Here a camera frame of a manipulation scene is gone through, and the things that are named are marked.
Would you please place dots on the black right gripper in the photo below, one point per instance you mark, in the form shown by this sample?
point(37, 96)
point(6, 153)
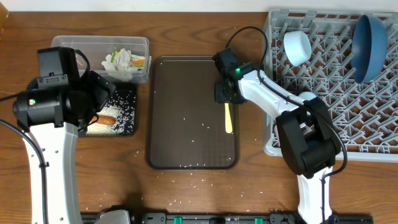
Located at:
point(219, 95)

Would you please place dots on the white tissue long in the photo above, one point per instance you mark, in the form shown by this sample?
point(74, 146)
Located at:
point(108, 64)

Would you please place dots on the grey dishwasher rack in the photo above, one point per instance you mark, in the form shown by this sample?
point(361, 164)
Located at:
point(365, 114)

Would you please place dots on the white tissue ball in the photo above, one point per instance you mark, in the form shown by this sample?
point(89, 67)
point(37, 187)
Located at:
point(122, 60)

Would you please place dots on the clear plastic bin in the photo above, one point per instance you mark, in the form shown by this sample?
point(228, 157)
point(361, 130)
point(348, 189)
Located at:
point(96, 48)

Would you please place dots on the white rice pile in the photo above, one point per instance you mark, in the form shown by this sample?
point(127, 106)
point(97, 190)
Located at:
point(115, 121)

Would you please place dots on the yellow plastic spoon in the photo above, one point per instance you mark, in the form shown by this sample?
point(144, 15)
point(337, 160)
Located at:
point(228, 120)

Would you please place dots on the dark blue plate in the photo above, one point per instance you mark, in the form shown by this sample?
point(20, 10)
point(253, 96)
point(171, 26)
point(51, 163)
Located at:
point(369, 48)

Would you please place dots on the brown serving tray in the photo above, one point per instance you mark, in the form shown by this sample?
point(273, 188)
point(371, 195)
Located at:
point(186, 125)

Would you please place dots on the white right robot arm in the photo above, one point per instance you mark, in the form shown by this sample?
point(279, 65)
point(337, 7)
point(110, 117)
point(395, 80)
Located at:
point(307, 139)

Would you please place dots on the orange carrot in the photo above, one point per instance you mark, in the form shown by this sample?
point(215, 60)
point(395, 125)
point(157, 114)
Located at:
point(105, 120)

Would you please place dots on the black plastic tray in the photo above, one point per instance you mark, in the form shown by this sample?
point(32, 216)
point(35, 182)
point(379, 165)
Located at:
point(124, 109)

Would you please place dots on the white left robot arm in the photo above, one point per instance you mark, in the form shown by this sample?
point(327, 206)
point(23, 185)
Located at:
point(51, 150)

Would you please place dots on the yellow green snack wrapper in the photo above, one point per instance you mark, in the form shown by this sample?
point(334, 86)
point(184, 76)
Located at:
point(136, 60)

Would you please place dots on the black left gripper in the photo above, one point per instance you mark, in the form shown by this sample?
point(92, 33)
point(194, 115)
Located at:
point(100, 91)

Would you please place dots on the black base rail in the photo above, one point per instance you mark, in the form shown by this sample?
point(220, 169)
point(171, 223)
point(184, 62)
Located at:
point(272, 218)

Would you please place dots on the blue plastic cup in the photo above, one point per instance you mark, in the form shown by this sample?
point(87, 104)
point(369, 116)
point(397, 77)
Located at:
point(307, 95)

